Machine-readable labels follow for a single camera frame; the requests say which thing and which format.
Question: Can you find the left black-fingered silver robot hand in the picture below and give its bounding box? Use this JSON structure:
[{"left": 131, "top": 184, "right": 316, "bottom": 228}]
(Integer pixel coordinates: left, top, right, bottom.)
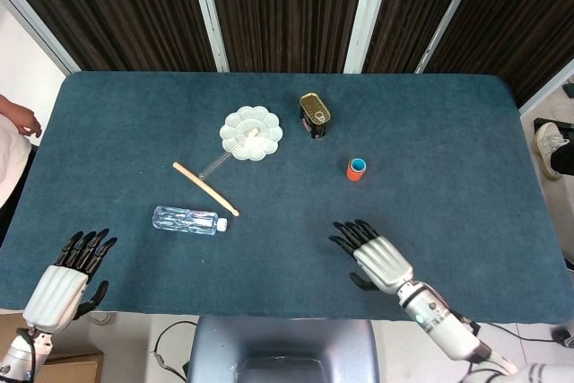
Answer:
[{"left": 22, "top": 228, "right": 118, "bottom": 335}]

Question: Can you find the right black-fingered silver robot hand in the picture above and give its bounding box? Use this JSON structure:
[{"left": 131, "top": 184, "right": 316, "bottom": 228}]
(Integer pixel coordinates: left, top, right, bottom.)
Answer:
[{"left": 328, "top": 219, "right": 414, "bottom": 293}]

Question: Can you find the brown cardboard box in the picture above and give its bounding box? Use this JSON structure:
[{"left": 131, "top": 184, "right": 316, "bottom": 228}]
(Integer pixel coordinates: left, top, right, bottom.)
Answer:
[{"left": 0, "top": 310, "right": 105, "bottom": 383}]

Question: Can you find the orange plastic cup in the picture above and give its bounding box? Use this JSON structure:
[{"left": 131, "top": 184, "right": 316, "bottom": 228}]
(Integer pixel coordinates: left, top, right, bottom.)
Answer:
[{"left": 345, "top": 158, "right": 369, "bottom": 182}]

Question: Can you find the grey robot torso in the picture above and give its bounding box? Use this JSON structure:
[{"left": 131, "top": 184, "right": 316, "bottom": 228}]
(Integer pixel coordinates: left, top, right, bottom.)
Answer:
[{"left": 186, "top": 314, "right": 381, "bottom": 383}]

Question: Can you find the teal table cloth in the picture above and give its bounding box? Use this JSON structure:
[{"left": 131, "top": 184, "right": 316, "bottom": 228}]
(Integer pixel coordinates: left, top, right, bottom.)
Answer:
[{"left": 0, "top": 71, "right": 570, "bottom": 326}]

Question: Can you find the bystander in white shirt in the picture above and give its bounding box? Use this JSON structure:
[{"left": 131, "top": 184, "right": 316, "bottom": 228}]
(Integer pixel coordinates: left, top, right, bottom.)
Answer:
[{"left": 0, "top": 94, "right": 42, "bottom": 209}]

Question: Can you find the clear plastic water bottle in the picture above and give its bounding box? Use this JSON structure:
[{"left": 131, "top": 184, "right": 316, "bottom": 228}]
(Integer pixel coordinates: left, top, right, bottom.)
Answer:
[{"left": 152, "top": 205, "right": 230, "bottom": 236}]

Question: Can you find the black and gold meat can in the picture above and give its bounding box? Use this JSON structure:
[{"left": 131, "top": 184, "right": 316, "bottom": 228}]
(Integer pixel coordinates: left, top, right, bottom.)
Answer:
[{"left": 299, "top": 91, "right": 331, "bottom": 141}]

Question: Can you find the white flower-shaped paint palette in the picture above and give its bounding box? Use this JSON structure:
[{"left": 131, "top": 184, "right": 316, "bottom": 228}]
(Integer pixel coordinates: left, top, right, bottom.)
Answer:
[{"left": 219, "top": 105, "right": 284, "bottom": 161}]

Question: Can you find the wooden drumstick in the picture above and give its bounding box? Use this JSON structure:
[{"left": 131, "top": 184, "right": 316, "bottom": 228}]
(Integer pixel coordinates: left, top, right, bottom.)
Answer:
[{"left": 172, "top": 161, "right": 241, "bottom": 218}]

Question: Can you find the clear glass pipette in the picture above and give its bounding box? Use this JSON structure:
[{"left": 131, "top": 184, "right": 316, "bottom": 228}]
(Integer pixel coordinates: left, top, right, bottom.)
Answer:
[{"left": 196, "top": 127, "right": 261, "bottom": 179}]

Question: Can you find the white sneaker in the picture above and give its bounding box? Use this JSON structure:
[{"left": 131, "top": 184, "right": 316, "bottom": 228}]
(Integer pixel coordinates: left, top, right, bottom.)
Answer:
[{"left": 533, "top": 121, "right": 573, "bottom": 182}]

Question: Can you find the black trouser leg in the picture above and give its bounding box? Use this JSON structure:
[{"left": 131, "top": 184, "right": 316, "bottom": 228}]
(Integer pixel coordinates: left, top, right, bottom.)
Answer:
[{"left": 551, "top": 140, "right": 574, "bottom": 176}]

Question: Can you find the dark brown slatted partition panel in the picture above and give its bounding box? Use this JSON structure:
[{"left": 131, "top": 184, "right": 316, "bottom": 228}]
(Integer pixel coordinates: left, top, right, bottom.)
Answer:
[
  {"left": 421, "top": 0, "right": 574, "bottom": 106},
  {"left": 0, "top": 0, "right": 216, "bottom": 73},
  {"left": 362, "top": 0, "right": 488, "bottom": 74},
  {"left": 204, "top": 0, "right": 371, "bottom": 74}
]

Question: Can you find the thin black floor cable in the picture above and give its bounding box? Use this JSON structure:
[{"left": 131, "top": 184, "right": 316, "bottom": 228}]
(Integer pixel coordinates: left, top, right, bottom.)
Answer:
[{"left": 152, "top": 320, "right": 198, "bottom": 382}]

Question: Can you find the black plug with cable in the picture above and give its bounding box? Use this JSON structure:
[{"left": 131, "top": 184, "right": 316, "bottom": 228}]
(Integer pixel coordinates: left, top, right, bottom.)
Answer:
[{"left": 474, "top": 319, "right": 574, "bottom": 344}]

